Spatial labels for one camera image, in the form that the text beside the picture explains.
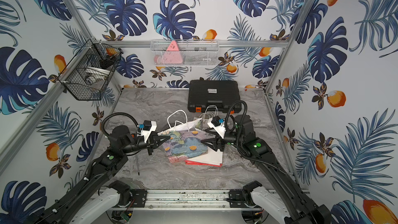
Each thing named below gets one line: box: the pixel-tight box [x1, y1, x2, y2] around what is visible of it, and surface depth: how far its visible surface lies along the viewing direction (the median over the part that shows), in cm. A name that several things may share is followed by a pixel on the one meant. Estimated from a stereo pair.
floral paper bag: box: [157, 109, 209, 164], surface depth 73 cm
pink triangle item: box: [162, 40, 183, 64], surface depth 92 cm
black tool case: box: [187, 79, 243, 114], surface depth 112 cm
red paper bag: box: [184, 159, 223, 168], surface depth 87 cm
